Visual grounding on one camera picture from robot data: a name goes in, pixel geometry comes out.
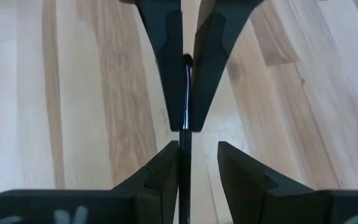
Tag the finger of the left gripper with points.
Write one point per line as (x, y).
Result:
(213, 46)
(166, 40)

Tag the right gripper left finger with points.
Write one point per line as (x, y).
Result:
(160, 180)

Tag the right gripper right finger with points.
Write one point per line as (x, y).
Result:
(244, 186)

